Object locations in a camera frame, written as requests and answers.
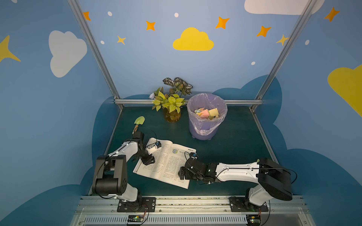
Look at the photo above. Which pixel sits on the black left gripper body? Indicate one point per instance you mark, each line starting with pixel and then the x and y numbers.
pixel 138 135

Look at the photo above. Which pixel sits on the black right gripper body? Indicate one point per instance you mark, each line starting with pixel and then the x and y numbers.
pixel 184 172

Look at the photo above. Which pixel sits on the book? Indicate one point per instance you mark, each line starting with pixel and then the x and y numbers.
pixel 168 160

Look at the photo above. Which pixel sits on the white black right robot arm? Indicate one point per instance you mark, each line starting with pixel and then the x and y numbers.
pixel 271 179

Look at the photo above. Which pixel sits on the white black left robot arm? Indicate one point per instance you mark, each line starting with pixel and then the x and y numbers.
pixel 111 175

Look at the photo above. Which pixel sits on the discarded sticky notes pile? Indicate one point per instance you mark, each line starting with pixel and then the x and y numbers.
pixel 204 113

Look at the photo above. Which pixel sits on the lilac bin liner bag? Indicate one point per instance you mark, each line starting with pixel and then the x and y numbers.
pixel 198 121

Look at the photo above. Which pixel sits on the purple trash bin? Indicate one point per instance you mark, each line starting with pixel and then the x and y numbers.
pixel 204 132

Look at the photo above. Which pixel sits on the glass vase with plants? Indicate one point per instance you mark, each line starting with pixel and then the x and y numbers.
pixel 172 102

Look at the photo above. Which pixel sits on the left controller board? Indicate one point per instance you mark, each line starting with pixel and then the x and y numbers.
pixel 135 219

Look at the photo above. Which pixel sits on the controller board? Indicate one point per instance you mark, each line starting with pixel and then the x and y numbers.
pixel 135 219
pixel 253 220

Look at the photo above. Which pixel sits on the right controller board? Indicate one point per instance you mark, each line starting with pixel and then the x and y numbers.
pixel 253 220

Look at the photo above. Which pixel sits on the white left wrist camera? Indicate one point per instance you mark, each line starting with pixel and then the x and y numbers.
pixel 151 148

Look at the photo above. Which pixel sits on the green trowel wooden handle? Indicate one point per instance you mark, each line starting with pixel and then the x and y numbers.
pixel 139 121

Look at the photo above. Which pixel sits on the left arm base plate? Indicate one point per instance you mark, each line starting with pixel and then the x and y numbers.
pixel 147 204

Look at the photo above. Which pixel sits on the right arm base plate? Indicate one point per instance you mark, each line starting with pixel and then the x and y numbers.
pixel 240 204

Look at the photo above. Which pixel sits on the aluminium front rail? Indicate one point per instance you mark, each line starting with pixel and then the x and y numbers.
pixel 191 211

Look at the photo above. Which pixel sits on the left aluminium upright post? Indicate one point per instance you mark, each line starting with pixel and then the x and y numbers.
pixel 78 13

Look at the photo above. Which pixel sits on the aluminium upright post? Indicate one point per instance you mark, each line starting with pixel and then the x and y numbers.
pixel 78 13
pixel 295 33

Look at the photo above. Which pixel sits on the right aluminium upright post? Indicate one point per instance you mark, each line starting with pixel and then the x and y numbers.
pixel 295 33

